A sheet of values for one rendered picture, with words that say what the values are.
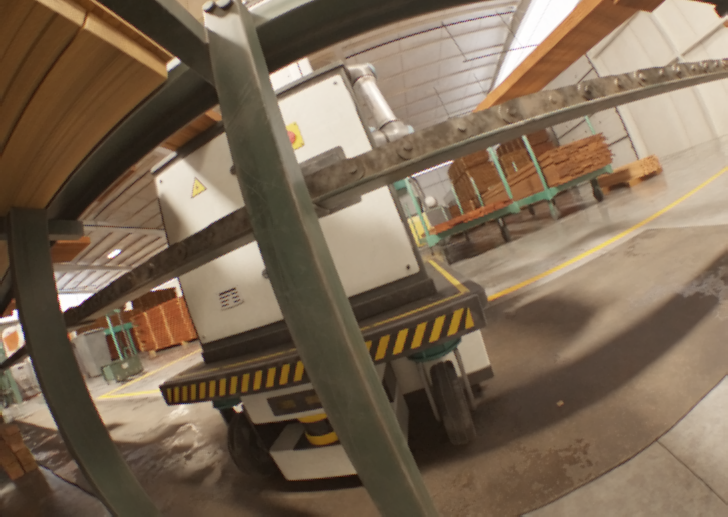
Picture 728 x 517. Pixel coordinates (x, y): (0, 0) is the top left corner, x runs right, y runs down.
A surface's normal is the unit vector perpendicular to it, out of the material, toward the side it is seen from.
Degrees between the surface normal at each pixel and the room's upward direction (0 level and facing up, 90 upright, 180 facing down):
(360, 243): 90
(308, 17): 180
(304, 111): 90
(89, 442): 90
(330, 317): 90
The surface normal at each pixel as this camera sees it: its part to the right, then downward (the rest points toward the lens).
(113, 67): 0.36, 0.93
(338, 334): -0.14, 0.00
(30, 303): 0.92, -0.36
